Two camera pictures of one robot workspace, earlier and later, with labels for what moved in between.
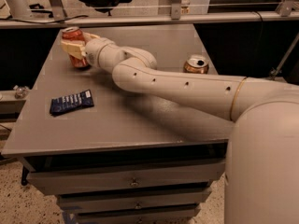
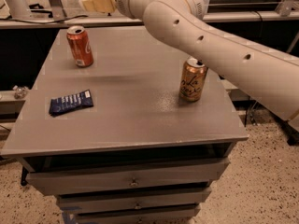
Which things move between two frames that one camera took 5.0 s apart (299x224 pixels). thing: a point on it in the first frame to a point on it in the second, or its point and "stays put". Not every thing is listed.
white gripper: (92, 52) to (125, 1)
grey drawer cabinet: (113, 156) stays put
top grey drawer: (125, 177) stays put
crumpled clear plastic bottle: (21, 91) stays put
